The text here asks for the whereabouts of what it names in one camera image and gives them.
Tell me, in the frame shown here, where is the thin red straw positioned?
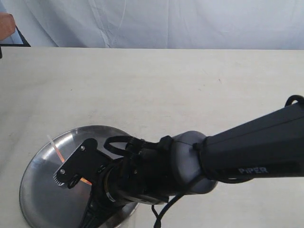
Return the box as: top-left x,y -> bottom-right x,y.
47,135 -> 92,186

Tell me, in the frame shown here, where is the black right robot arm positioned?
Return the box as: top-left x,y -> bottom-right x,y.
80,95 -> 304,228

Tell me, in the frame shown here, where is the black framed board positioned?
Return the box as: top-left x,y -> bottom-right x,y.
0,27 -> 31,58

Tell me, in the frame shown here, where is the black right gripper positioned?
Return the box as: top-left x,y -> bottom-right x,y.
78,154 -> 177,228

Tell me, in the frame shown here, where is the round stainless steel plate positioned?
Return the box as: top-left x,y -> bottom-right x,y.
19,125 -> 137,228

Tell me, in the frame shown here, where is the white backdrop cloth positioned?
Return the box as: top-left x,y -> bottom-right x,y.
0,0 -> 304,50

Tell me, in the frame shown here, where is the bystander bare hand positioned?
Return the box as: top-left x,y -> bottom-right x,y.
0,12 -> 16,41

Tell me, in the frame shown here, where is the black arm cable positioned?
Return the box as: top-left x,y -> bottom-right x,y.
103,95 -> 304,228

